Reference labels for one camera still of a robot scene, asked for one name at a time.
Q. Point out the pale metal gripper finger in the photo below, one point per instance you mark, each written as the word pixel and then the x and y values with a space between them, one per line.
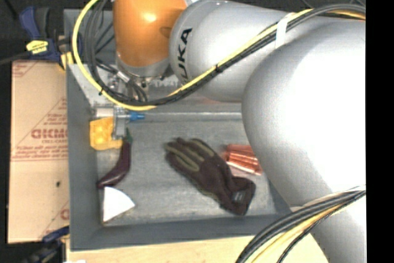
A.
pixel 103 113

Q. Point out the yellow block with holes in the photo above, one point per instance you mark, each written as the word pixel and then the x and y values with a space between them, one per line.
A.
pixel 101 134

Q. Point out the purple toy eggplant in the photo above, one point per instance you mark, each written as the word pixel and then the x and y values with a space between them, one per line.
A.
pixel 123 160

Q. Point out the brown cardboard board, red print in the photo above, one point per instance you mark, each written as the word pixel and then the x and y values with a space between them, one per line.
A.
pixel 37 101

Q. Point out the white wedge-shaped piece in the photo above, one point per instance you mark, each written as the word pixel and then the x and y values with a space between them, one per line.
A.
pixel 114 203

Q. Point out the dark brown glove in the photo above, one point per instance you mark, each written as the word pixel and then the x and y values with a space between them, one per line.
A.
pixel 212 172

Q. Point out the grey metal bin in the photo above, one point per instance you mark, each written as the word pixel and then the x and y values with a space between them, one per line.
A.
pixel 172 226

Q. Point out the shiny copper-coloured packet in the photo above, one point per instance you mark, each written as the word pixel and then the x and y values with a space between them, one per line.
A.
pixel 243 158

